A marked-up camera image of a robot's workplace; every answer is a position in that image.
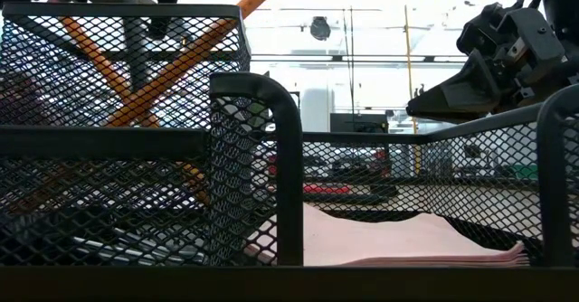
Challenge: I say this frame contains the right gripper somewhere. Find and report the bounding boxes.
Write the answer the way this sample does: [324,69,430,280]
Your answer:
[405,2,579,125]

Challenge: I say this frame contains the black pen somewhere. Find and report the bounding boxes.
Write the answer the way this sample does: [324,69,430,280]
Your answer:
[121,1,155,90]

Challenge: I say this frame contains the small black binder clip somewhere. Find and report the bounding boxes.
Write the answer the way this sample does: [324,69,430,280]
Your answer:
[369,183,399,198]

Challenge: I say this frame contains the black mesh desk organizer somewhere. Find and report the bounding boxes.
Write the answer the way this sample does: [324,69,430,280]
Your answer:
[0,2,579,302]

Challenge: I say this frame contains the black background box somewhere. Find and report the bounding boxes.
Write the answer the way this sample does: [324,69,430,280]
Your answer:
[329,113,389,135]

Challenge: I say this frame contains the pink sticky note pad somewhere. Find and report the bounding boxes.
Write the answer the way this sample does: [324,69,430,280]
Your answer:
[246,202,531,267]

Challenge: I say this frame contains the yellow hanging cable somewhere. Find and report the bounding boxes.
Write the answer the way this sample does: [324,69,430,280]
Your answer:
[401,0,421,176]

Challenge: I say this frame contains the black ceiling cable reel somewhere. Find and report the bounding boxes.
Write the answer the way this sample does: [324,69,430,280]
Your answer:
[309,15,332,42]

